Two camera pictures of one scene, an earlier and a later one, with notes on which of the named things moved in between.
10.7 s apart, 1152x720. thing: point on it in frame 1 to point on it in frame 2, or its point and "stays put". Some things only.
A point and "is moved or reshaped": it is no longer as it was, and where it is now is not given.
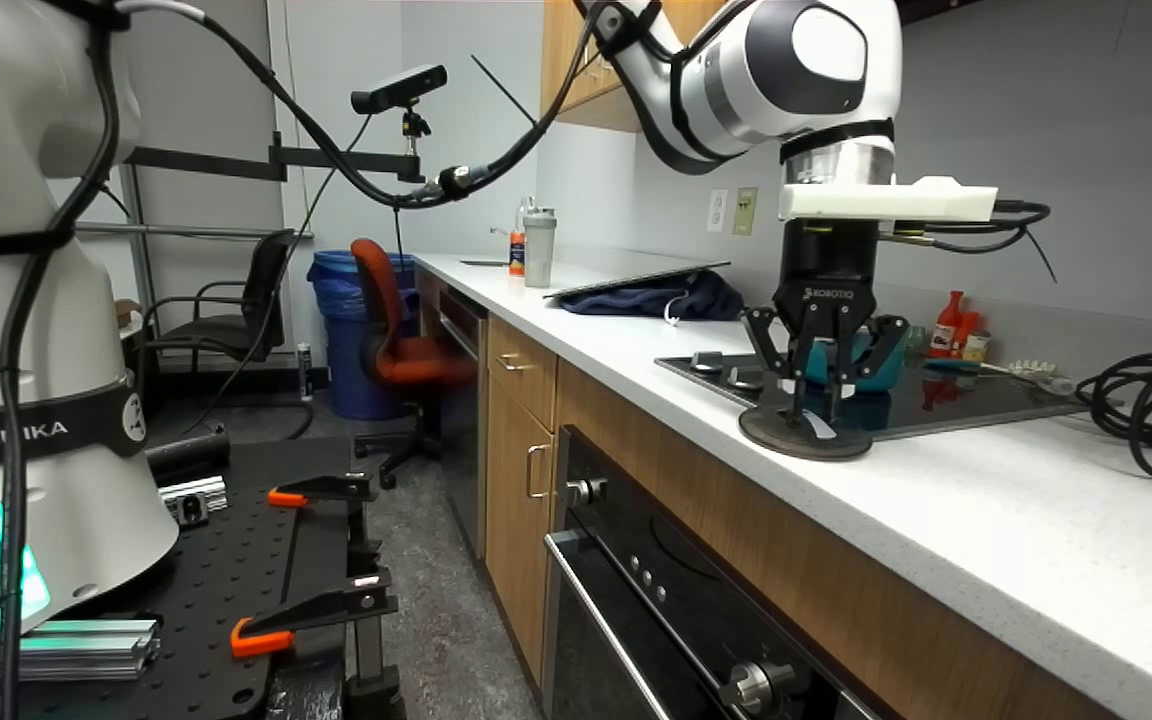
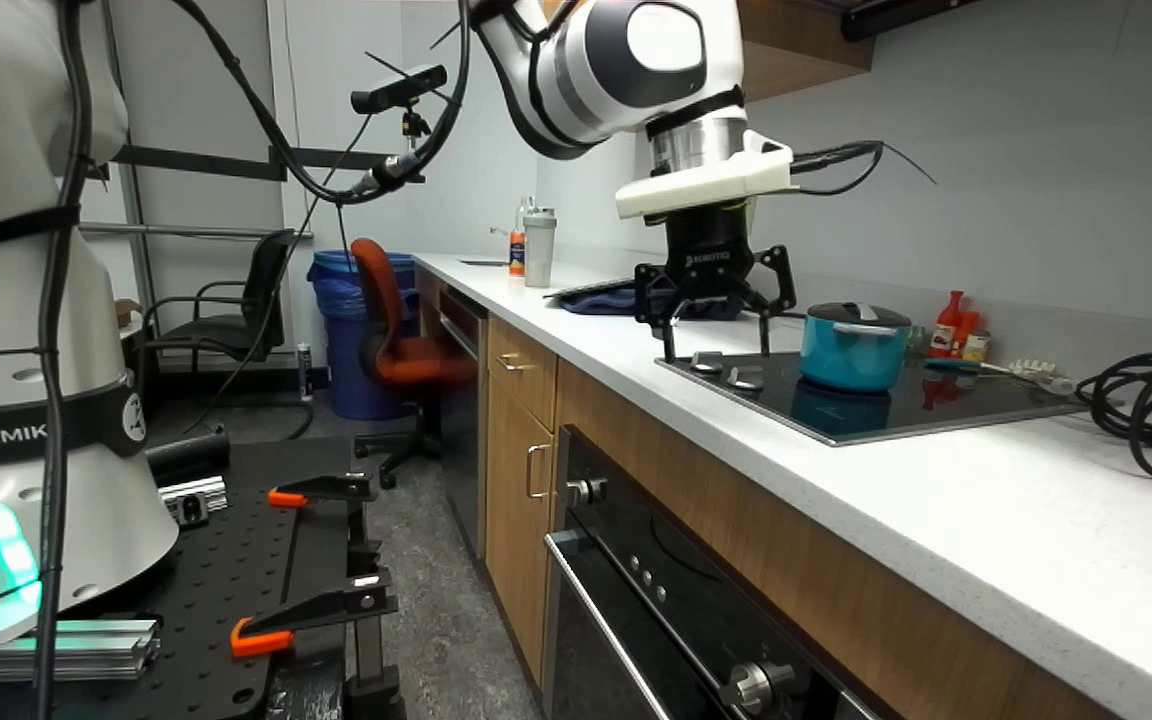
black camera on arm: [402, 90] stays put
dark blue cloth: [684, 294] stays put
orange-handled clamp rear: [298, 495] stays put
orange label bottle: [516, 252] stays put
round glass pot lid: [802, 433] is moved or reshaped
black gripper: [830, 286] to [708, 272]
